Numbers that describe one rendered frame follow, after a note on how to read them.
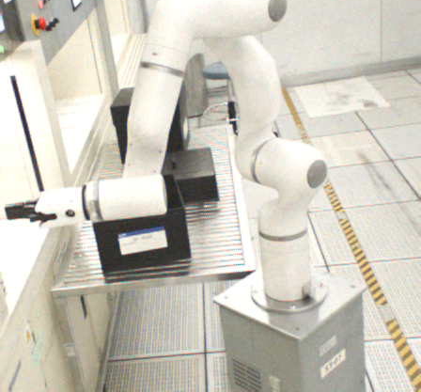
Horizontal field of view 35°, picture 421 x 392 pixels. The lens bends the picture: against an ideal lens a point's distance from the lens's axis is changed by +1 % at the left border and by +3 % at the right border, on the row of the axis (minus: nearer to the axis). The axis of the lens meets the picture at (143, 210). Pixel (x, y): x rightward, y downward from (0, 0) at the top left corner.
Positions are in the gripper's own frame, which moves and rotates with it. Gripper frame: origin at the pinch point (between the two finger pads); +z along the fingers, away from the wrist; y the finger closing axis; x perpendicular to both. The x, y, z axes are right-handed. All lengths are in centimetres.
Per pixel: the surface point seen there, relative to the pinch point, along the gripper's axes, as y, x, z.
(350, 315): 23, -49, -71
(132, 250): 47, -38, -15
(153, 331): 122, -120, -4
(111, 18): 365, -19, 25
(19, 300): 20.0, -33.9, 12.4
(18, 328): 14.5, -38.8, 12.4
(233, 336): 24, -54, -41
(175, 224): 49, -32, -28
